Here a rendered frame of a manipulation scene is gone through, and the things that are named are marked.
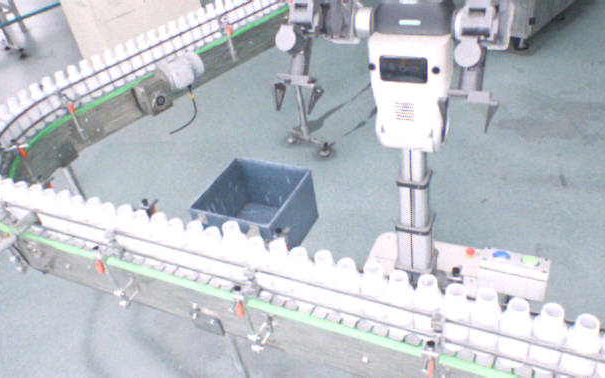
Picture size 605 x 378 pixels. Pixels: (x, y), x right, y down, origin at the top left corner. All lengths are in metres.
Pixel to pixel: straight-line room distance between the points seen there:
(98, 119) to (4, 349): 1.25
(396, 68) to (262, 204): 0.78
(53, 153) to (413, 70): 1.60
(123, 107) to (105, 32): 2.51
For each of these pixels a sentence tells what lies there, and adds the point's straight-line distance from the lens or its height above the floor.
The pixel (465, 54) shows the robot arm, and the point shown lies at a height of 1.48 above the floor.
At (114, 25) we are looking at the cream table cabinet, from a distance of 5.19.
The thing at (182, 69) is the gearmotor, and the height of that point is 1.02.
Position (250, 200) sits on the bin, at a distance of 2.11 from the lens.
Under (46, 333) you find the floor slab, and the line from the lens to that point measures 3.08.
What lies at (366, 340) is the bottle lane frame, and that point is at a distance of 1.28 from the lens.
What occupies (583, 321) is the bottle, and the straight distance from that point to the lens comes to 1.15.
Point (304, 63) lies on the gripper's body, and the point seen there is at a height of 1.41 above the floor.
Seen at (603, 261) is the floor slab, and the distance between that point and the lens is 2.95.
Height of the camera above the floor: 2.02
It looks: 37 degrees down
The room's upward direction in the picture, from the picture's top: 10 degrees counter-clockwise
